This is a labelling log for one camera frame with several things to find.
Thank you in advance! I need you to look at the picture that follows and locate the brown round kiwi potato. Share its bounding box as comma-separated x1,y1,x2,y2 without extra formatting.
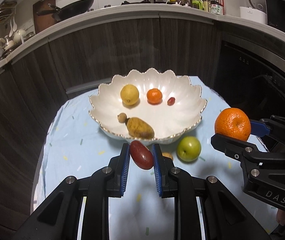
162,152,174,161

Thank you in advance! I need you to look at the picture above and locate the large orange tangerine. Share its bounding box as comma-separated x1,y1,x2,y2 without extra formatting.
214,108,251,141

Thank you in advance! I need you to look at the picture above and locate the green apple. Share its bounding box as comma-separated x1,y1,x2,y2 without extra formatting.
176,136,202,163

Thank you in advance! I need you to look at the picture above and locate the yellow brown mango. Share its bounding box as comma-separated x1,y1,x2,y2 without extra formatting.
125,117,154,139

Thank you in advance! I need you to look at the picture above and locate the small tan longan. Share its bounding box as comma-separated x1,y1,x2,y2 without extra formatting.
117,113,127,124

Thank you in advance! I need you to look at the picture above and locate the small red grape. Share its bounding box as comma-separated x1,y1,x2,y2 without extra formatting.
167,97,175,106

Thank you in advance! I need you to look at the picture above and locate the small orange tangerine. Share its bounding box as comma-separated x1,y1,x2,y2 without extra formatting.
147,88,162,105

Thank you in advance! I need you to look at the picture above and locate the yellow lemon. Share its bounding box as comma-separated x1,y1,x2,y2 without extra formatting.
120,84,139,106

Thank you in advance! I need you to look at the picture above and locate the person right hand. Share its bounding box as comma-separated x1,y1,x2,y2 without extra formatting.
276,209,285,226

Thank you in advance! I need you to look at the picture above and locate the white scalloped ceramic bowl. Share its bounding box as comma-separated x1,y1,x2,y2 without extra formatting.
89,68,207,146

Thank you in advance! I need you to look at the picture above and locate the light blue patterned tablecloth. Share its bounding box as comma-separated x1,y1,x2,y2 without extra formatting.
32,86,277,239

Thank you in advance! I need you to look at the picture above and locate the soy sauce bottle red label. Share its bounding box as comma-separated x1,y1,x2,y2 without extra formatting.
209,0,225,15

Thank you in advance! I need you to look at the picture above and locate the green lidded jar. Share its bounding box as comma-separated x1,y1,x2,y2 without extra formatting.
190,0,204,10

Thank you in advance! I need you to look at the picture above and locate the black gas stove grate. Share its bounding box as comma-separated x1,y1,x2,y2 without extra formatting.
121,0,150,5

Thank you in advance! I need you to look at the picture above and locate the black wok pan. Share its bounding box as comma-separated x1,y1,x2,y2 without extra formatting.
36,0,94,22

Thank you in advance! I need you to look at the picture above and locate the white teapot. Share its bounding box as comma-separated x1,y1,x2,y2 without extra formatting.
13,29,27,44

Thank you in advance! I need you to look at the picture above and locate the brown wooden cutting board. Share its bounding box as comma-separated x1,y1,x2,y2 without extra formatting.
32,0,57,34

